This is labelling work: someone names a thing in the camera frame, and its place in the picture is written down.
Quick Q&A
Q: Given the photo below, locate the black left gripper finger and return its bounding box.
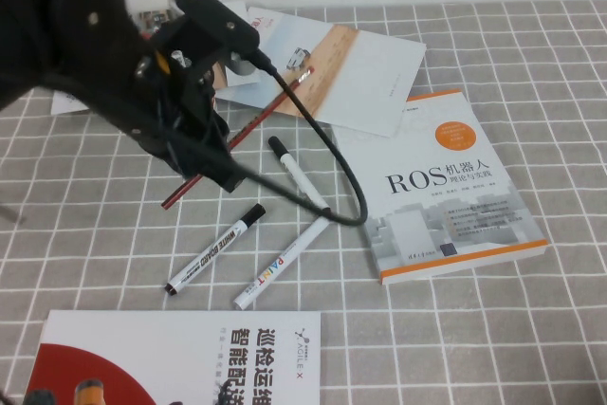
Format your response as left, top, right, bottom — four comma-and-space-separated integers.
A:
204, 156, 248, 194
207, 110, 231, 162

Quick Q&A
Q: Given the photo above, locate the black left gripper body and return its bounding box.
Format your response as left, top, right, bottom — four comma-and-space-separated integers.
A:
135, 20, 231, 176

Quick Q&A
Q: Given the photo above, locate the red and black striped pencil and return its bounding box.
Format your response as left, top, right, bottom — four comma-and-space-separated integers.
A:
161, 66, 316, 211

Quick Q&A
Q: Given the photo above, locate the slim white marker black cap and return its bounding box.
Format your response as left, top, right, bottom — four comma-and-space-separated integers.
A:
267, 136, 332, 216

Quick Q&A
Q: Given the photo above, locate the white board marker black cap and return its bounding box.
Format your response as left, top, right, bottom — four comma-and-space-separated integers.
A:
164, 203, 267, 296

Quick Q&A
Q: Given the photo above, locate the white paint marker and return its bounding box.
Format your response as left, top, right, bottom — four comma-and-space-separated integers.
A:
232, 214, 331, 310

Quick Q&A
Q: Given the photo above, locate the brochure with indoor robot photo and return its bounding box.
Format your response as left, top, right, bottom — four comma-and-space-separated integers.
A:
50, 0, 261, 116

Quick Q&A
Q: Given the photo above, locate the brochure with desert vehicle photo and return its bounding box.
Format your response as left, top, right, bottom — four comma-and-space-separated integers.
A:
213, 6, 427, 139

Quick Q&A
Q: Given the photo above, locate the red and white AgileX brochure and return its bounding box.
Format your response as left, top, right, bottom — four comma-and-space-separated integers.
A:
21, 309, 322, 405

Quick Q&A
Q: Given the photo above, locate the white and orange ROS book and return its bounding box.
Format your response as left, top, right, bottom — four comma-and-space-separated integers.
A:
331, 89, 547, 286

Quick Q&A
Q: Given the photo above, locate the grey checkered tablecloth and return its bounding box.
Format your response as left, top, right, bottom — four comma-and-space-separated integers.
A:
0, 0, 607, 405

